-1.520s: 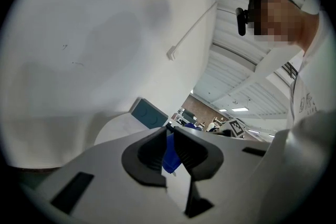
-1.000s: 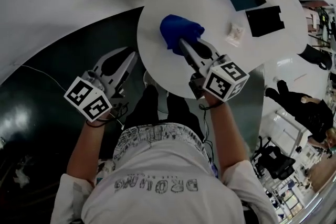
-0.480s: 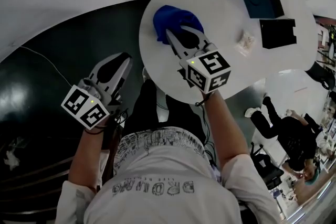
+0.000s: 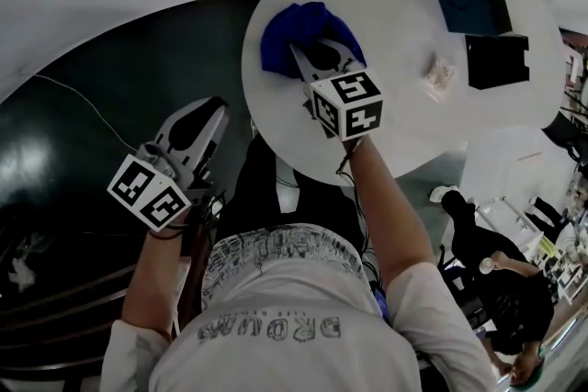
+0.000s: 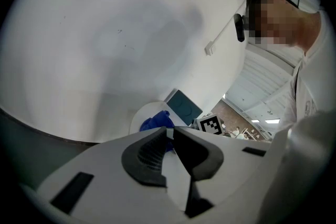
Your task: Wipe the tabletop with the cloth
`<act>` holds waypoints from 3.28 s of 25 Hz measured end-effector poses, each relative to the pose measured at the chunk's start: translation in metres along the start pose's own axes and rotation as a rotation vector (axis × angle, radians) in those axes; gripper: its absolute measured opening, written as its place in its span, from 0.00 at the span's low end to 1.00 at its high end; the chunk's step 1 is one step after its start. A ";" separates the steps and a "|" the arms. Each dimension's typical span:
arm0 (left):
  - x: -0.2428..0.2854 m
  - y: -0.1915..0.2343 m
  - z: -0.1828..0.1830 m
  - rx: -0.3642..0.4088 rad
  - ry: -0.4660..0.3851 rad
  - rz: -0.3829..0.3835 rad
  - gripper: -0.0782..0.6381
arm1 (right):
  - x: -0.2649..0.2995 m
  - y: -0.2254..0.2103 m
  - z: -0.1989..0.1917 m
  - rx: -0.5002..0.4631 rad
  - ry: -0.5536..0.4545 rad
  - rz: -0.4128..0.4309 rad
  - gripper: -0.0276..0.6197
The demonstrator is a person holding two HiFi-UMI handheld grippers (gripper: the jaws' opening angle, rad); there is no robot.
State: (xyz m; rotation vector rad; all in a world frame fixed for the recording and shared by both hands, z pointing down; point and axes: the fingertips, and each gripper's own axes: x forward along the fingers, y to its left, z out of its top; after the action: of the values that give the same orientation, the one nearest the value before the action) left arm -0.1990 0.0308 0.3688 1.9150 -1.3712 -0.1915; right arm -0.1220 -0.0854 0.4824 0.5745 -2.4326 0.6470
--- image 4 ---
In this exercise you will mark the blue cloth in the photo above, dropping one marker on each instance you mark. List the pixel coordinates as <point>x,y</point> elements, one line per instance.
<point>294,25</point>

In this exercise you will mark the person's white printed shirt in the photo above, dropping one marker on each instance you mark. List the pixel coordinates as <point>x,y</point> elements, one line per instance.
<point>294,358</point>

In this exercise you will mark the person's left forearm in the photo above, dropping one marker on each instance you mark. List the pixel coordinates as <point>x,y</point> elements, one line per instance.
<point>156,280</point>

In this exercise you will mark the white cap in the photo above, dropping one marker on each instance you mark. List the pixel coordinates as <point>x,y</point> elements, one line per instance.
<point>444,193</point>

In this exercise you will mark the person's black trousers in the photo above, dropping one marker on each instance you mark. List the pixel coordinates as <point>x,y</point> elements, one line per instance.
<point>248,197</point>

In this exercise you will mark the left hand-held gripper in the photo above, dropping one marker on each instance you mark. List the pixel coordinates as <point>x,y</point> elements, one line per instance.
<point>147,197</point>

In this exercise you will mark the black open box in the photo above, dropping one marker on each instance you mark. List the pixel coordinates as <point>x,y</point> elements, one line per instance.
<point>491,64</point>

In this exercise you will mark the blue badge holder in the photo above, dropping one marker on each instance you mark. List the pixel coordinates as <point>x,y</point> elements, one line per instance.
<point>382,305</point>

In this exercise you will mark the person's right forearm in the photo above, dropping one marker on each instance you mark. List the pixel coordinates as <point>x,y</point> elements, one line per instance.
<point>390,216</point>

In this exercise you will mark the black office chair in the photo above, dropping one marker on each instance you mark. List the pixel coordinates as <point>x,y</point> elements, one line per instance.
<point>567,135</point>

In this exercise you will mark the crumpled white paper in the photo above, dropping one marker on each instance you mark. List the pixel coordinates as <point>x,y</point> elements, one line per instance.
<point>23,275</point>

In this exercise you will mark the round white table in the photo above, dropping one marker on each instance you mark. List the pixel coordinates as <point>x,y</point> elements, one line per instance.
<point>390,142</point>

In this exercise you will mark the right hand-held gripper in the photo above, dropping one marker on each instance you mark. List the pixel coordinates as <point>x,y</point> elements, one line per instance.
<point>363,119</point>

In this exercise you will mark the clear plastic bag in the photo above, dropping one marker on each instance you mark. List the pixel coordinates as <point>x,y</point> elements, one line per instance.
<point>437,75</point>

